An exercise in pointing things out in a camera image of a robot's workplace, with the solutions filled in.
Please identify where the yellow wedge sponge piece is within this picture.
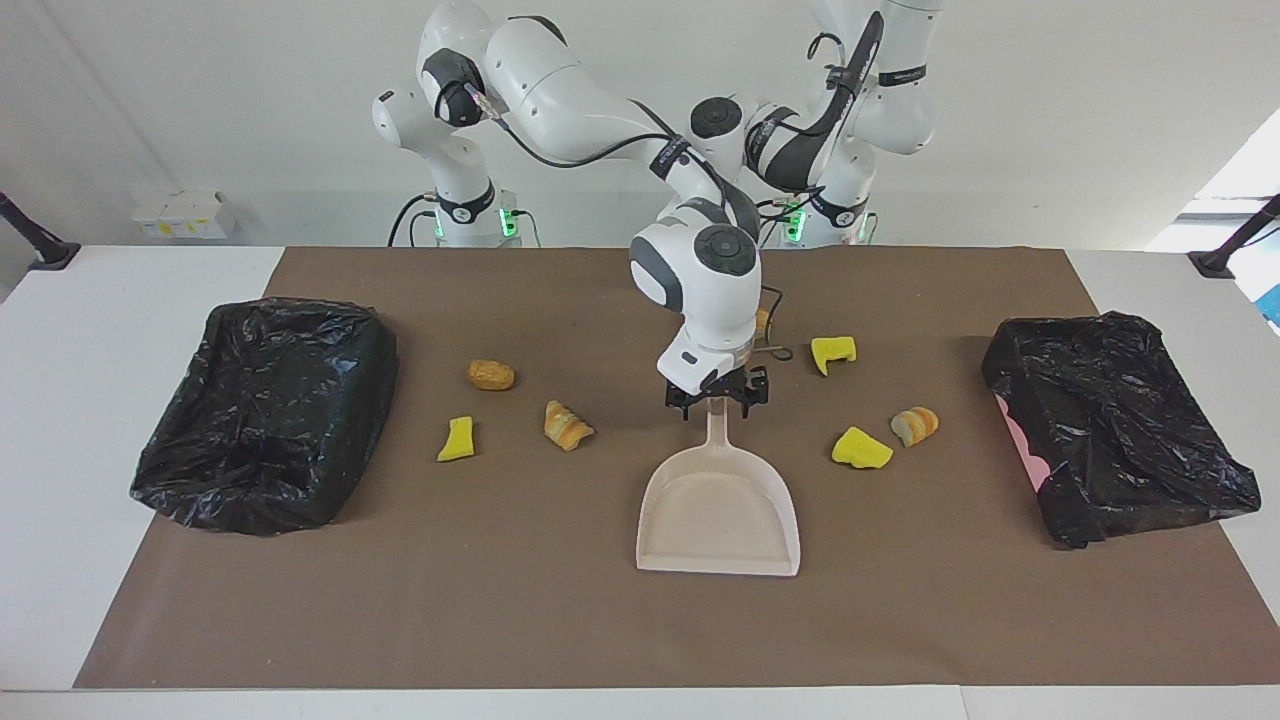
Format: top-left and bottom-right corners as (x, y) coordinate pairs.
(831, 426), (894, 471)

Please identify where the brown paper table mat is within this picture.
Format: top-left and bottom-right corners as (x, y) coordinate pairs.
(73, 247), (1280, 691)

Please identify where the pink plastic bin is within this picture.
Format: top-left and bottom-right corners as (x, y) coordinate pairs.
(1000, 395), (1051, 491)

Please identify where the yellow notched sponge piece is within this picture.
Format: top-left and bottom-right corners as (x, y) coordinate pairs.
(810, 336), (858, 377)

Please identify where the pale striped foam roll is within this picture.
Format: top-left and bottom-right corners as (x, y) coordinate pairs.
(890, 406), (940, 448)

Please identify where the small yellow sponge piece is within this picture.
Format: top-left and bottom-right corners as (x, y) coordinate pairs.
(436, 416), (478, 463)

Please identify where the black base power cable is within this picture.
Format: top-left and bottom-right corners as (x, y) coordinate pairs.
(388, 193), (441, 248)

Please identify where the white wall socket box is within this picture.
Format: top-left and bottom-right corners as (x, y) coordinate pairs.
(130, 190), (239, 241)

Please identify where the beige plastic dustpan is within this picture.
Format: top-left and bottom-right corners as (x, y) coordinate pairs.
(636, 397), (802, 578)

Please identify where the black camera stand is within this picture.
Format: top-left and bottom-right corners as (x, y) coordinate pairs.
(0, 190), (82, 272)
(1188, 193), (1280, 280)

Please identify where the black garbage bag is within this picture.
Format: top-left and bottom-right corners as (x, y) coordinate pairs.
(981, 311), (1263, 550)
(129, 296), (400, 537)

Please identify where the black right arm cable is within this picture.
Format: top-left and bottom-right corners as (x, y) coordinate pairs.
(465, 80), (796, 363)

